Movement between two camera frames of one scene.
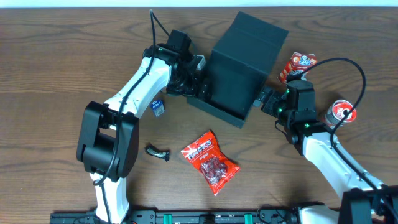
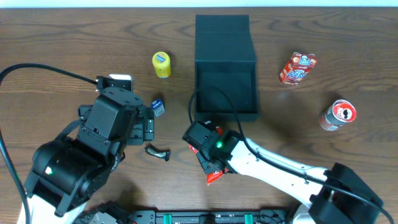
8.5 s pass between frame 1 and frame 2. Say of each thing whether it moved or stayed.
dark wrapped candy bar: stayed
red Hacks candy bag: moved
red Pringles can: stayed
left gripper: moved
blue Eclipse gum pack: stayed
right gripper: moved
